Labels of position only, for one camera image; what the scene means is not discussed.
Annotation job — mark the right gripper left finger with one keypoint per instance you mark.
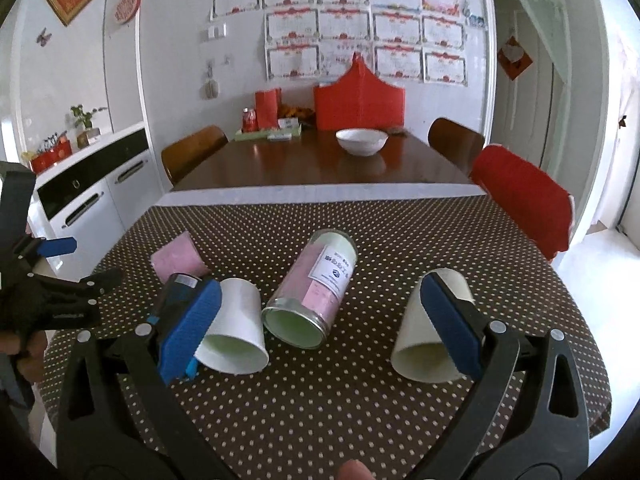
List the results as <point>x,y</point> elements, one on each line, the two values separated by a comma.
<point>117,417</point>

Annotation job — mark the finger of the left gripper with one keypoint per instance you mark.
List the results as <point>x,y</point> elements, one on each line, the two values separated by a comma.
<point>57,247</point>

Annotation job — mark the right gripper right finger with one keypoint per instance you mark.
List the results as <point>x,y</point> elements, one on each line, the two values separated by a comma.
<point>525,416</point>

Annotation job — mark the pink clear plastic cup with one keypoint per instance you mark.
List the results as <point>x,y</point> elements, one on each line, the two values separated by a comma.
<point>178,256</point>

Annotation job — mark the white paper cup right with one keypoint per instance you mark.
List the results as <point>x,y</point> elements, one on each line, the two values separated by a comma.
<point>422,349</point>

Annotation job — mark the white paper cup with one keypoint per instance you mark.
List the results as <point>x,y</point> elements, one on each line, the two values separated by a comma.
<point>422,349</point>
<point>235,341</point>

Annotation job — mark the blue black cup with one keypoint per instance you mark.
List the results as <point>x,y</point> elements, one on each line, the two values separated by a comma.
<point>175,296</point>

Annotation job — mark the white paper cup left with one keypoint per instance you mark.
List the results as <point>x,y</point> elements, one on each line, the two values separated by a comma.
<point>235,341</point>

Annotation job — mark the person left hand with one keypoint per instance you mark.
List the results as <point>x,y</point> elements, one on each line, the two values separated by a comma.
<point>30,354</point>

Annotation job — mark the person right hand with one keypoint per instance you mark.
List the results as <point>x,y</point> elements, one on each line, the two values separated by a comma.
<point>354,470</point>

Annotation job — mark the white black sideboard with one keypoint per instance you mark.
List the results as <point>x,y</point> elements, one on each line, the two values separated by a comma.
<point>95,196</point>

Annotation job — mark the red box on sideboard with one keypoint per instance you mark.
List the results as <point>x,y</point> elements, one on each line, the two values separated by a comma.
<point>49,158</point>

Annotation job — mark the potted green plant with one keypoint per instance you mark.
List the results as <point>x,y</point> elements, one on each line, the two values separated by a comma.
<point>83,119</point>

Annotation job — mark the brown chair left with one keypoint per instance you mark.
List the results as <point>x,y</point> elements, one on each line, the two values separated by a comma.
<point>181,157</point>

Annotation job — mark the brown chair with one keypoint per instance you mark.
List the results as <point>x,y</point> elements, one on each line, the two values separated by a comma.
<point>458,144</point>
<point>181,157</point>

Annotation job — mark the red covered chair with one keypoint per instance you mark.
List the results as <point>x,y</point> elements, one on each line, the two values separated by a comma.
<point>541,208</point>

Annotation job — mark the brown polka dot tablecloth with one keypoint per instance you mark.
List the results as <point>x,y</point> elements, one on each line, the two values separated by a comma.
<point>308,412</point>

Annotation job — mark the red soda can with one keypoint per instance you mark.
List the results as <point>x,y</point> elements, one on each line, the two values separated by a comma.
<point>249,120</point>

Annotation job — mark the green tray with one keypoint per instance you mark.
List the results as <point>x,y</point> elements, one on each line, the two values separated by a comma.
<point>287,133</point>

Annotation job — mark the small red bag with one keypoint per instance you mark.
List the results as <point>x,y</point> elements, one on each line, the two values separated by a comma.
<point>267,104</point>

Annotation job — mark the brown chair right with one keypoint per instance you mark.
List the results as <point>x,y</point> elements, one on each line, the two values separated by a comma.
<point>458,144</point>

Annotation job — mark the white ceramic bowl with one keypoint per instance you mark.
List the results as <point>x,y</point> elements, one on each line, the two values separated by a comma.
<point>361,142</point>

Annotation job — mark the large red bag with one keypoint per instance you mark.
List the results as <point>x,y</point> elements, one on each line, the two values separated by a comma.
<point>359,99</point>

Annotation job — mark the red door decoration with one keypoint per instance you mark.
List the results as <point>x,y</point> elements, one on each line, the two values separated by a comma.
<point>513,59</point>

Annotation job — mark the butterfly wall sticker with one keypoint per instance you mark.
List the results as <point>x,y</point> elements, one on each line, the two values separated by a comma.
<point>43,38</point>

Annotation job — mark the red round wall ornament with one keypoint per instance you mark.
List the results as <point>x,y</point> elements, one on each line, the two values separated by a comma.
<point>125,11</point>

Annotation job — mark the wall light switch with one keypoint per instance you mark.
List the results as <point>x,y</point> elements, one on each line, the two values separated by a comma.
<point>217,31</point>

